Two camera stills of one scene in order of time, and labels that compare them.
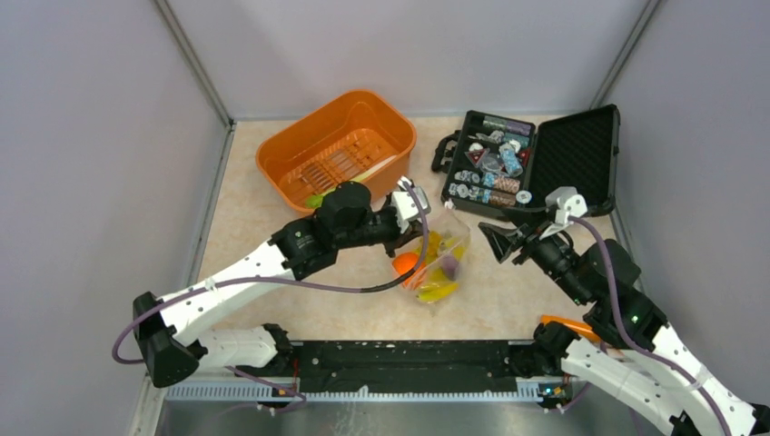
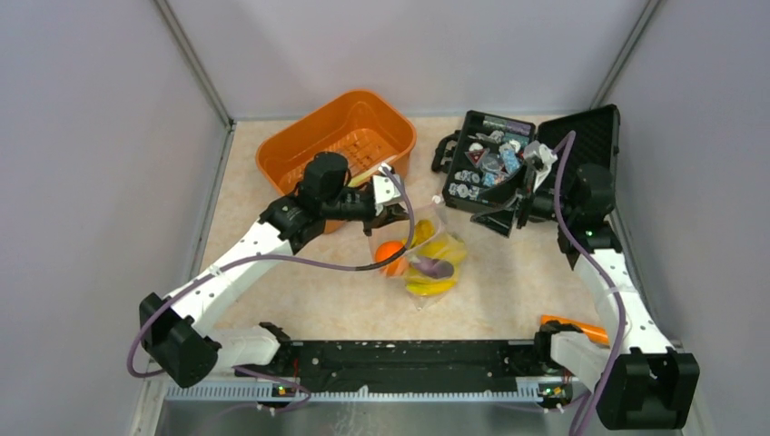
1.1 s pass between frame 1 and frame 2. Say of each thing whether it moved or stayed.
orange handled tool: stayed
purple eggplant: moved
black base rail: stayed
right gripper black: moved
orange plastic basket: stayed
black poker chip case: stayed
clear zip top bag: moved
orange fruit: moved
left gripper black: moved
